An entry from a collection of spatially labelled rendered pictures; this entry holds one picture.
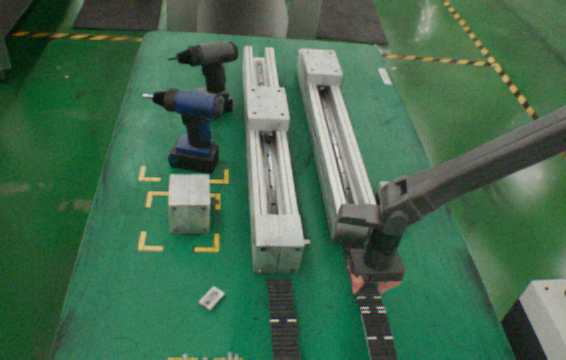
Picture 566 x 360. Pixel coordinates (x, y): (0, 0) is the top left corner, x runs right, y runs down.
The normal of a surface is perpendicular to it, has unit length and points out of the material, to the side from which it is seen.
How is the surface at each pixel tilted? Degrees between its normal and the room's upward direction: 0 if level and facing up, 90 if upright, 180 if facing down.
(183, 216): 90
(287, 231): 0
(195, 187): 0
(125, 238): 0
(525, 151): 87
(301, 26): 90
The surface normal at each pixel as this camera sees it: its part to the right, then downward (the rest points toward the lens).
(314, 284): 0.11, -0.74
